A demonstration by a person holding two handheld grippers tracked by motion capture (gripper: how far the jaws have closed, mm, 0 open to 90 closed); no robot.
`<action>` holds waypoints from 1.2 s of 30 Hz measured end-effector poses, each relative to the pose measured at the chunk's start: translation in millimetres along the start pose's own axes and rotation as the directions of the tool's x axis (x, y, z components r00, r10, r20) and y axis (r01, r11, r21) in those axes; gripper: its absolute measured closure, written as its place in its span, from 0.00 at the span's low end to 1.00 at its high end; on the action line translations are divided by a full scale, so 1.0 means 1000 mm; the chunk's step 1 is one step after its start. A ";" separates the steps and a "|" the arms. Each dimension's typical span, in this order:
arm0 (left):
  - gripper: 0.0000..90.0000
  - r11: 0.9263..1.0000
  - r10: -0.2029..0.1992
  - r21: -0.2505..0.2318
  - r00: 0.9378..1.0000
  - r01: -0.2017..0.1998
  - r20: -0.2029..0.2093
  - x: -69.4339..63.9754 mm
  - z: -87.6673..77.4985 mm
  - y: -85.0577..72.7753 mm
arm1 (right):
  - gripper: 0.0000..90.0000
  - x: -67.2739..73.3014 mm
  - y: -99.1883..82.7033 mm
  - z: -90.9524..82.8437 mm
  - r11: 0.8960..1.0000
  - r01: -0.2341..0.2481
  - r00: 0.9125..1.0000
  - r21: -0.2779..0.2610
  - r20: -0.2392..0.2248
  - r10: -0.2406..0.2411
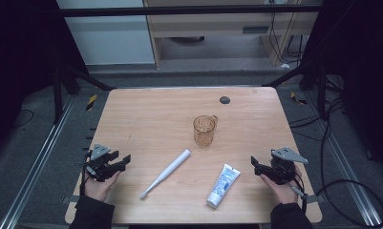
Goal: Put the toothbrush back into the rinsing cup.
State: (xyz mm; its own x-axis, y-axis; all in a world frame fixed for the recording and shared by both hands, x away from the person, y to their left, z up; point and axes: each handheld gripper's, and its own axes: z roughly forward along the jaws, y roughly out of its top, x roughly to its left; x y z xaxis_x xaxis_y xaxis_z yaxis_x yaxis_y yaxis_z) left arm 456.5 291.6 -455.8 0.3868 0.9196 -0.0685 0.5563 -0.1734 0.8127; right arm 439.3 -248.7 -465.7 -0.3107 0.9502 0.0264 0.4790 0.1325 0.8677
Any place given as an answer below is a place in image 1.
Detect white toothpaste tube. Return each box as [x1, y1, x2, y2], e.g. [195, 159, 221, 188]
[205, 163, 242, 210]

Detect black hanging desk cables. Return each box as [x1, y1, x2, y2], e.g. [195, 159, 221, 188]
[267, 11, 306, 65]

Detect black metal stand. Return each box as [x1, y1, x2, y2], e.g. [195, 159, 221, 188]
[51, 61, 117, 126]
[263, 58, 329, 120]

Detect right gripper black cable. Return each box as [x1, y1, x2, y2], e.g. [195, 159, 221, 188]
[288, 177, 309, 215]

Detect grey tape strip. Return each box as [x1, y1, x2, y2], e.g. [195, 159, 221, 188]
[61, 195, 81, 205]
[306, 194, 326, 205]

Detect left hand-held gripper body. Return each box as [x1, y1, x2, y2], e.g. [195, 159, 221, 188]
[84, 143, 120, 183]

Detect thin black floor cable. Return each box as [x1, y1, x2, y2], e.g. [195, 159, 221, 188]
[11, 109, 35, 129]

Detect dark curtain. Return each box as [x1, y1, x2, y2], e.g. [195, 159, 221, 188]
[302, 0, 383, 177]
[0, 0, 85, 160]

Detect aluminium floor rail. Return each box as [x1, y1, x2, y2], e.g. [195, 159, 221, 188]
[0, 94, 76, 229]
[303, 91, 383, 229]

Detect person's right hand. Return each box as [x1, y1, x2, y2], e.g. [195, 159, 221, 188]
[259, 163, 304, 206]

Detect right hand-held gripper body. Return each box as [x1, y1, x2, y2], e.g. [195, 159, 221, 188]
[255, 146, 309, 186]

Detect amber transparent cup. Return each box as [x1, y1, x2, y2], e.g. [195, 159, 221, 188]
[192, 114, 219, 149]

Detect black horizontal frame bar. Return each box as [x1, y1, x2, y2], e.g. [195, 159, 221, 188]
[58, 4, 323, 18]

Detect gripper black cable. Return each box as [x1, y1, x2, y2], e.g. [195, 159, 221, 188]
[79, 158, 93, 197]
[288, 177, 309, 215]

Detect white cabinet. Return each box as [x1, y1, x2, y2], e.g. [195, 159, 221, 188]
[55, 0, 156, 67]

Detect person's left hand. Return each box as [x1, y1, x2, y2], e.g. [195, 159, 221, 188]
[83, 169, 122, 203]

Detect yellow black hazard tape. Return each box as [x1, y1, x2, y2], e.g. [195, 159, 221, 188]
[289, 91, 309, 106]
[85, 94, 98, 112]

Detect light wooden desk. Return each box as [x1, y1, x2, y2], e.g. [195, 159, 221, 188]
[142, 0, 319, 69]

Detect black looped floor cable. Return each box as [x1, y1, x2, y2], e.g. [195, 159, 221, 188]
[288, 94, 383, 229]

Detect white electric toothbrush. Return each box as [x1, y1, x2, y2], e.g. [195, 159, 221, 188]
[138, 148, 192, 200]

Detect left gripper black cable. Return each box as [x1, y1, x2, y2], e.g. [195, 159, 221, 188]
[79, 158, 93, 197]

